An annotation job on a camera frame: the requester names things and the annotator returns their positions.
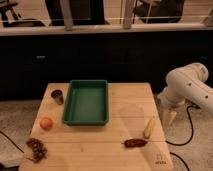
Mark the dark red pepper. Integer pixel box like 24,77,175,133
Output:
124,139,147,148

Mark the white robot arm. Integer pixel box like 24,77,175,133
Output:
158,63,213,127

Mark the green plastic tray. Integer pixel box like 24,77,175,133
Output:
62,80,109,126

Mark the yellow corn cob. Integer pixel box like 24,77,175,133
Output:
143,117,155,139

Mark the small metal cup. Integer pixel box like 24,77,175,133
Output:
51,89,64,105

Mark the orange fruit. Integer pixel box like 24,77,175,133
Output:
40,117,53,130

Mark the dark grape bunch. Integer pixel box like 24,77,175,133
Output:
26,138,47,163

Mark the black cable right floor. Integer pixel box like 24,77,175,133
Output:
165,104,201,171

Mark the black cable floor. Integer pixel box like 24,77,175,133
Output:
165,104,201,171
0,130,26,155

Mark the black cable left floor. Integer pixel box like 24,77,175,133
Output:
0,130,26,155

